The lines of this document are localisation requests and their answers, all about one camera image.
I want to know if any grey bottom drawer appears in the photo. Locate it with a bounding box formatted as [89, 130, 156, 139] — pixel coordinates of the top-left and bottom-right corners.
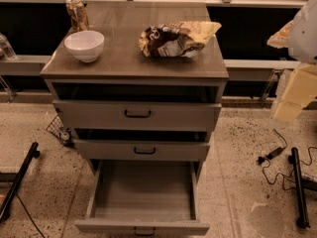
[74, 161, 210, 236]

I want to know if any grey drawer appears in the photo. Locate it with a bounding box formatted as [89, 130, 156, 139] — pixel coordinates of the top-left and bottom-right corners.
[53, 100, 221, 131]
[75, 140, 209, 161]
[74, 161, 210, 236]

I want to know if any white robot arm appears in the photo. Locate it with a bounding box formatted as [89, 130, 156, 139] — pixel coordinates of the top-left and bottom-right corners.
[267, 0, 317, 123]

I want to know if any grey drawer cabinet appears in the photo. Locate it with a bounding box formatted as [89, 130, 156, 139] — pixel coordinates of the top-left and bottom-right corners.
[40, 1, 230, 183]

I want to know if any grey middle drawer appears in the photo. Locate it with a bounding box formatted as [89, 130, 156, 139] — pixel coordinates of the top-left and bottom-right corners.
[75, 140, 209, 161]

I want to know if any grey top drawer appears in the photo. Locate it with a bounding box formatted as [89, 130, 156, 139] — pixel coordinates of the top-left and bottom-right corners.
[53, 100, 221, 131]

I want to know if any crumpled chip bag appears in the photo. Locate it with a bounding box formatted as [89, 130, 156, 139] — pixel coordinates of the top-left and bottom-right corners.
[139, 21, 222, 58]

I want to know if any white ceramic bowl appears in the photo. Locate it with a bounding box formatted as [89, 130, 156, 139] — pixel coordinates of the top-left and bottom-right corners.
[64, 31, 104, 62]

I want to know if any clear plastic bottle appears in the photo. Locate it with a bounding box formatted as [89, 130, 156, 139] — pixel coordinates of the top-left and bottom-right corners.
[0, 33, 17, 60]

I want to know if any black power adapter cable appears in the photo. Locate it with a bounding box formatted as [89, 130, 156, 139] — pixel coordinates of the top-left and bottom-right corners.
[257, 128, 317, 192]

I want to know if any wire mesh basket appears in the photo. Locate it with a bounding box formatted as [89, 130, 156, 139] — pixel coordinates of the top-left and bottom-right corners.
[46, 115, 73, 147]

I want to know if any thin black floor cable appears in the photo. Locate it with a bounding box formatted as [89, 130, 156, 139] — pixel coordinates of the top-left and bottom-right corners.
[0, 174, 47, 238]

